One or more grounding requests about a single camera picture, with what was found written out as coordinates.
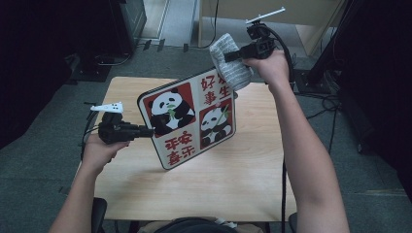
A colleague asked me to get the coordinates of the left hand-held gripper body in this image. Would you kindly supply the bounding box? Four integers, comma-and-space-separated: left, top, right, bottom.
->
89, 101, 141, 146

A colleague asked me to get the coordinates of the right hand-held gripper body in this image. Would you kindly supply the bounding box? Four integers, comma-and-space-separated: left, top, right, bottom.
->
242, 7, 287, 60

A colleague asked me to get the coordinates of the grey striped cloth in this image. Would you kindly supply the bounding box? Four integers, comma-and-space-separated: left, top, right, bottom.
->
209, 32, 255, 92

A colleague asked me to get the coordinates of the panda print board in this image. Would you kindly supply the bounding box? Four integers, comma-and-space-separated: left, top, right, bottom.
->
136, 66, 237, 171

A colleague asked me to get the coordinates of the person's right hand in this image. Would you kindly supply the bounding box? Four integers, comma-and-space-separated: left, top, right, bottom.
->
242, 50, 292, 86

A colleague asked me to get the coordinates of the person's left hand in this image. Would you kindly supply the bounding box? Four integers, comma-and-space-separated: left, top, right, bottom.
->
80, 134, 131, 175

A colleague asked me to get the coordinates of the light wooden cabinet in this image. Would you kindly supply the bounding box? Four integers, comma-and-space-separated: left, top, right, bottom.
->
197, 0, 344, 57

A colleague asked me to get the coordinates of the black metal stand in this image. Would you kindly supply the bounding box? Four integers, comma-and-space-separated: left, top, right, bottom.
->
292, 0, 367, 95

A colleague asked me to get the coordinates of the black stand base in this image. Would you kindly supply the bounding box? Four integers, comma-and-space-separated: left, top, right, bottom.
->
66, 52, 113, 83

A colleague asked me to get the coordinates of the black chair armrest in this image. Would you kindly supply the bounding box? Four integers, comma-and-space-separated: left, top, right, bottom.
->
91, 197, 108, 233
288, 212, 299, 233

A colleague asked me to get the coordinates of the person's dark clothing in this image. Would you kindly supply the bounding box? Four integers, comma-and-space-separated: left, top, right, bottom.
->
154, 216, 239, 233

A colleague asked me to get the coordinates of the dark curtain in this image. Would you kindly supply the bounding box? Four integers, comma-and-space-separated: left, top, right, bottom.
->
0, 0, 113, 150
336, 0, 412, 195

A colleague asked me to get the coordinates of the black computer case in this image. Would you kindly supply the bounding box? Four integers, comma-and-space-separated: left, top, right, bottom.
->
110, 0, 148, 54

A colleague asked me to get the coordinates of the right hand-held gripper cable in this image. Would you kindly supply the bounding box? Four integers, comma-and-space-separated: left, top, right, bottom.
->
265, 25, 296, 233

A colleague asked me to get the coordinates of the hand-held gripper cable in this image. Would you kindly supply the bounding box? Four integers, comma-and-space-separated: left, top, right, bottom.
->
80, 111, 105, 161
265, 25, 296, 233

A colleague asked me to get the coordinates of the left hand-held gripper cable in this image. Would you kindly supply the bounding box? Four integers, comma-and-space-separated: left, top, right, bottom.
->
80, 111, 105, 161

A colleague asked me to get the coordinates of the black hanging cable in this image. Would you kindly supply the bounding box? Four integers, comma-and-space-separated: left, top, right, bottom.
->
183, 0, 221, 52

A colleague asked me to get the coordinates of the black looped floor cable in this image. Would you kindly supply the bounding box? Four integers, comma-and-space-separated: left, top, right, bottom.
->
94, 51, 132, 68

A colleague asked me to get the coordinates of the white strap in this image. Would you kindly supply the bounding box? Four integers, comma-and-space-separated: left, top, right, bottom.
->
213, 217, 238, 229

